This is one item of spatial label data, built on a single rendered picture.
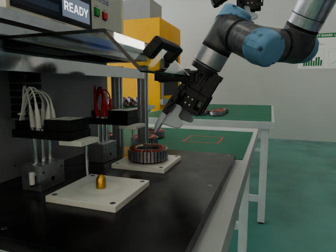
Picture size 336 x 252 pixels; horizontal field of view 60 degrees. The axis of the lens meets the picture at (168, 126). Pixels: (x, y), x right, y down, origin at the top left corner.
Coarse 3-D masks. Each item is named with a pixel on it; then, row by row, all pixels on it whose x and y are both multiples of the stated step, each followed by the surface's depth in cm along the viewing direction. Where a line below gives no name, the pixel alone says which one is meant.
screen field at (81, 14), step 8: (64, 0) 65; (72, 0) 68; (80, 0) 71; (64, 8) 66; (72, 8) 68; (80, 8) 71; (88, 8) 74; (72, 16) 68; (80, 16) 71; (88, 16) 74
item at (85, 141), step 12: (48, 120) 58; (60, 120) 57; (72, 120) 57; (84, 120) 61; (12, 132) 61; (24, 132) 60; (36, 132) 59; (48, 132) 58; (60, 132) 57; (72, 132) 57; (84, 132) 61; (36, 144) 61; (48, 144) 65; (60, 144) 58; (72, 144) 57; (84, 144) 57; (36, 156) 61; (48, 156) 65
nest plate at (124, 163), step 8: (120, 160) 81; (128, 160) 81; (168, 160) 81; (176, 160) 82; (120, 168) 77; (128, 168) 76; (136, 168) 75; (144, 168) 74; (152, 168) 74; (160, 168) 73; (168, 168) 76
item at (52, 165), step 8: (48, 160) 64; (56, 160) 64; (24, 168) 61; (32, 168) 60; (40, 168) 60; (48, 168) 62; (56, 168) 64; (24, 176) 61; (40, 176) 60; (48, 176) 62; (56, 176) 64; (24, 184) 61; (40, 184) 60; (48, 184) 62; (56, 184) 64
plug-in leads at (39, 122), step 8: (24, 96) 60; (32, 96) 62; (40, 96) 63; (48, 96) 63; (24, 104) 61; (48, 104) 61; (24, 112) 62; (32, 112) 61; (40, 112) 63; (48, 112) 61; (16, 120) 61; (24, 120) 61; (32, 120) 61; (40, 120) 60; (16, 128) 61; (40, 128) 59
